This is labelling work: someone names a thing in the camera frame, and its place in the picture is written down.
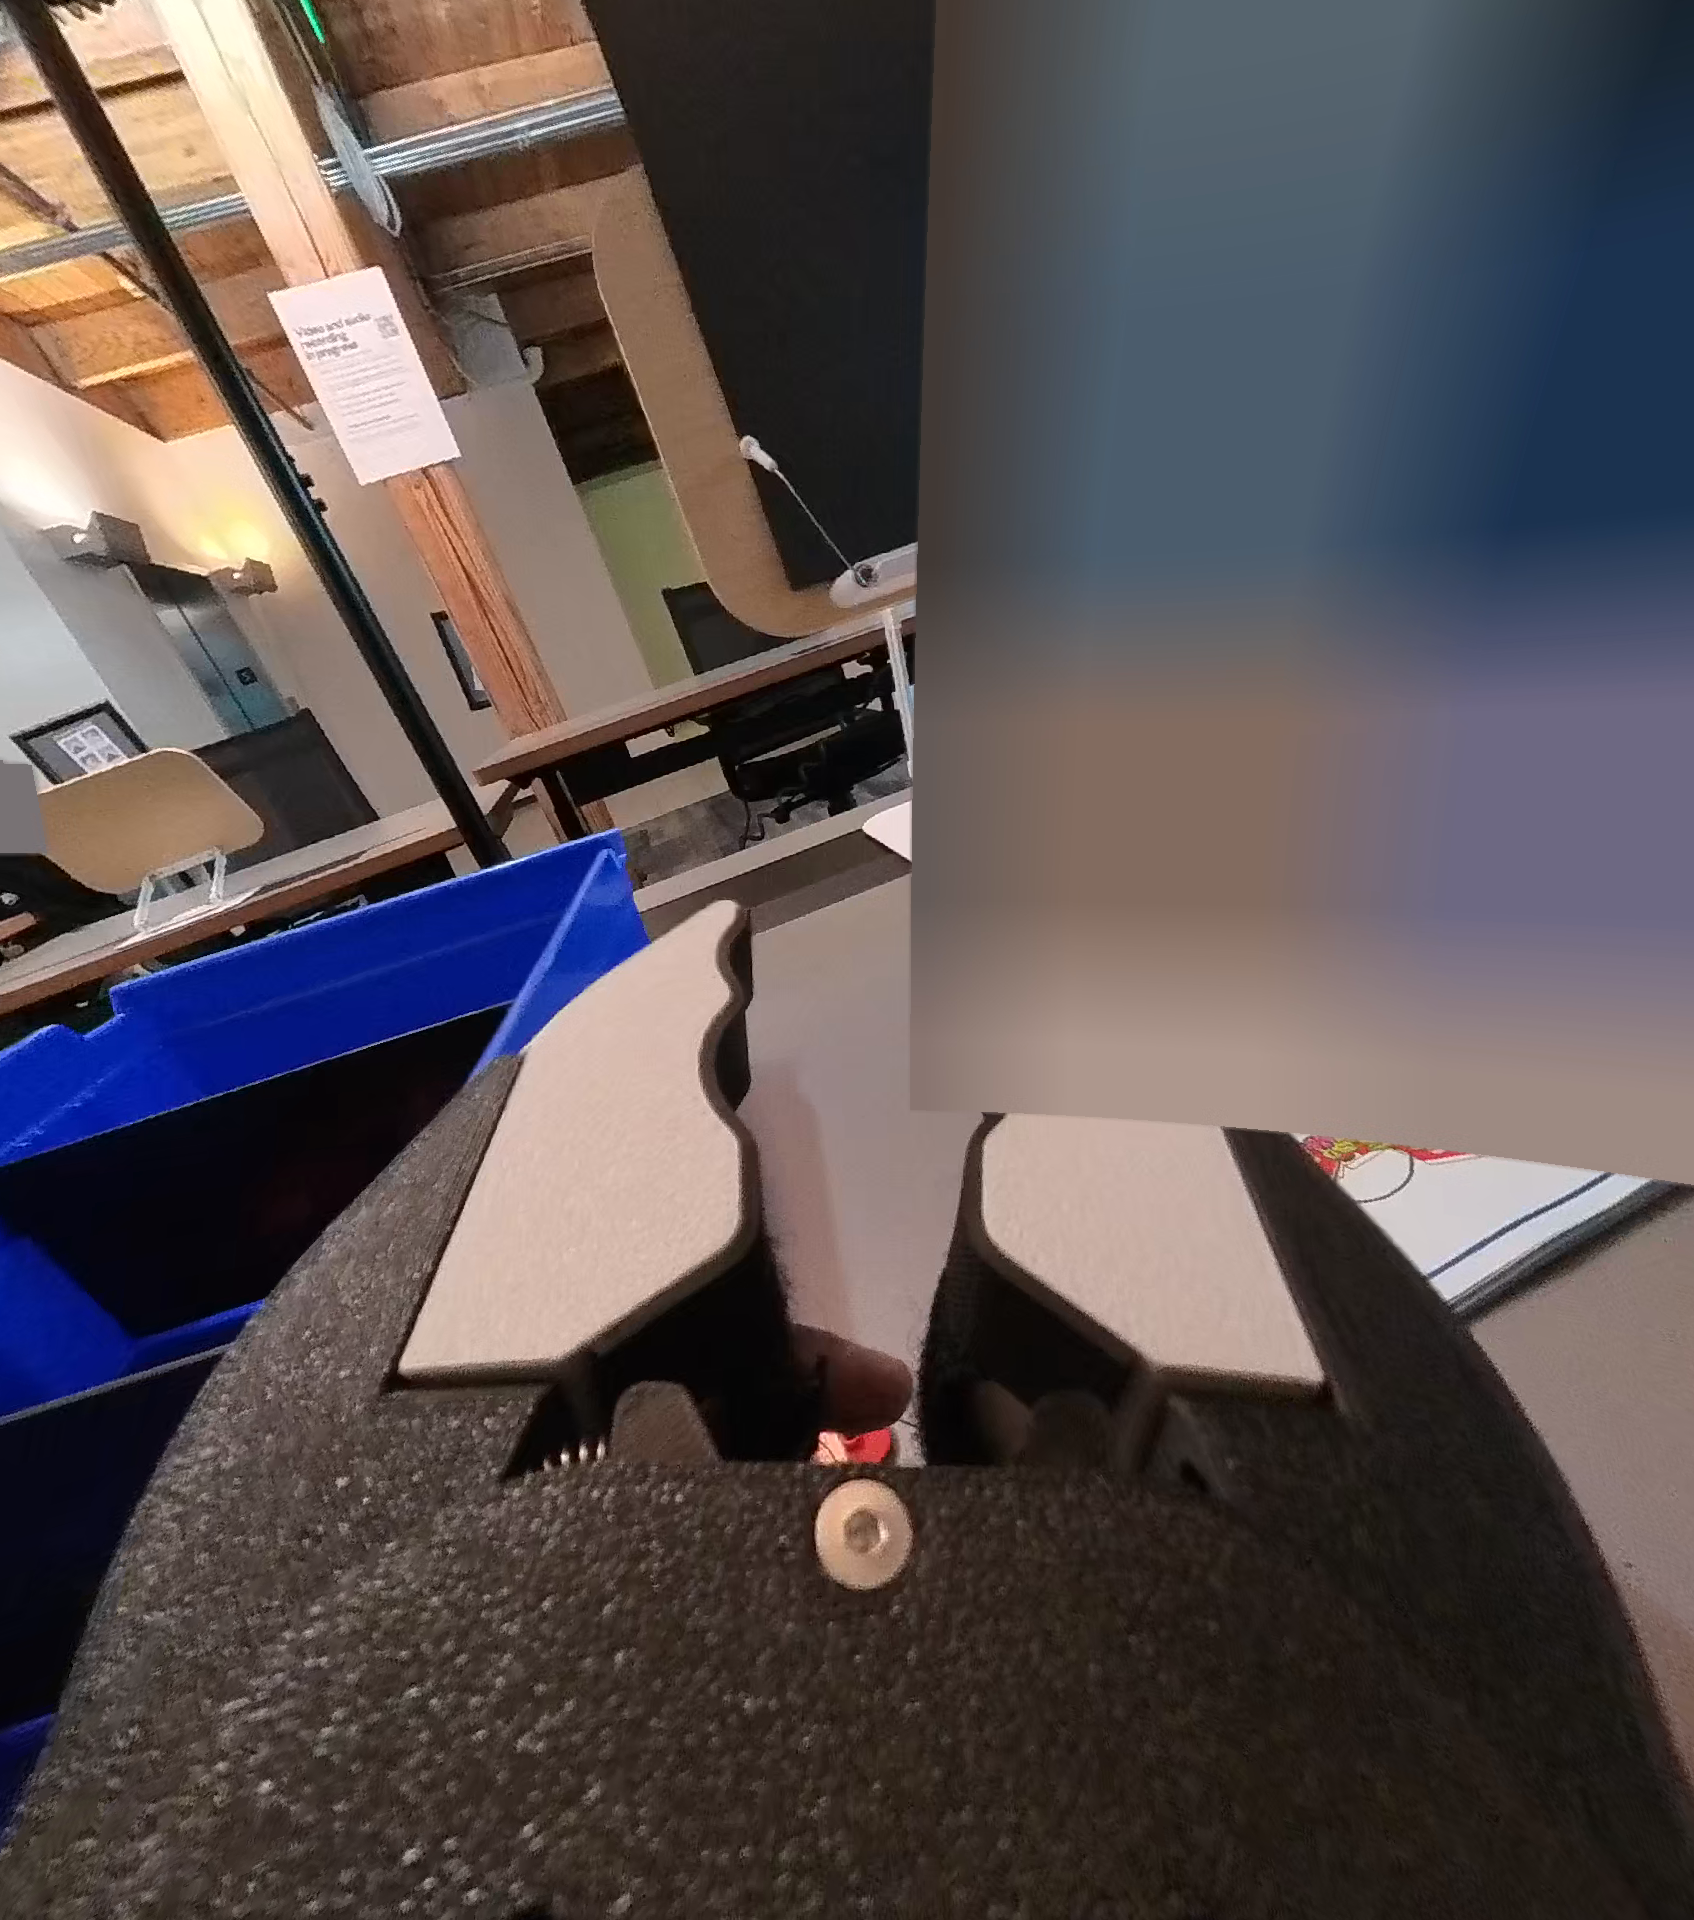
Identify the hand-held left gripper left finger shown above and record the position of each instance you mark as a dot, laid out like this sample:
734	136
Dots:
594	1184

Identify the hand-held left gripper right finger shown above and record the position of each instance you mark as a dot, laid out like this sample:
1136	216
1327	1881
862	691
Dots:
1148	1260

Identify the white desk lamp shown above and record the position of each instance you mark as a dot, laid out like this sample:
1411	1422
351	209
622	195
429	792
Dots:
870	573

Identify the person's left hand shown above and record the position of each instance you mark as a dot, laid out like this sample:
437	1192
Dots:
854	1376

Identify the open instruction booklet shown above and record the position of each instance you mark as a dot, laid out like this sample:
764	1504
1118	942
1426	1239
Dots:
1522	1229

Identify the long wooden table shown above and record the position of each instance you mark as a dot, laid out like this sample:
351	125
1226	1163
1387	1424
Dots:
337	862
666	703

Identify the blue plastic bin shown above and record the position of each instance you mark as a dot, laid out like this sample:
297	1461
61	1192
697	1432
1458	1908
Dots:
187	1020

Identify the black office chair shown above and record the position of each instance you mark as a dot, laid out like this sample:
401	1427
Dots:
802	751

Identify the clear acrylic stand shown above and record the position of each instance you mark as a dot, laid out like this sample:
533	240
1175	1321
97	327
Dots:
193	884

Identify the dark cabinet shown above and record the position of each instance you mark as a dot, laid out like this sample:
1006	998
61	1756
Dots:
293	780

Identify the light wooden chair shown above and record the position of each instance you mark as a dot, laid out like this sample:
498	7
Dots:
158	808

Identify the grey elevator door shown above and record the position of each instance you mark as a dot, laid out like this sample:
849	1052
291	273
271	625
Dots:
211	646

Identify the framed picture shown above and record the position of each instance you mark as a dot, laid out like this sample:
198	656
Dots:
73	741

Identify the black stand pole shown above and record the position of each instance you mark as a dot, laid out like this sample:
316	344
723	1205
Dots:
277	450

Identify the curved wooden panel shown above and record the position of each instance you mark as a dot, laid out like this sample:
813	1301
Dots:
697	389

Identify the white paper notice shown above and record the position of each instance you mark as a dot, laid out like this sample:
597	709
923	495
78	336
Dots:
365	374

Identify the small dark wall frame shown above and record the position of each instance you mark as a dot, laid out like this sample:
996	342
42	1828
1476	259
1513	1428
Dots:
460	659

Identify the wooden post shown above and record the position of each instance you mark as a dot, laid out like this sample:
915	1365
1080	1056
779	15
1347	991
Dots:
471	570

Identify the wall lamp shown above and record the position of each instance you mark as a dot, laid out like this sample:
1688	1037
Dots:
245	573
105	535

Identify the black wall panel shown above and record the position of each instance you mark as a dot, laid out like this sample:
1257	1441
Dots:
787	226

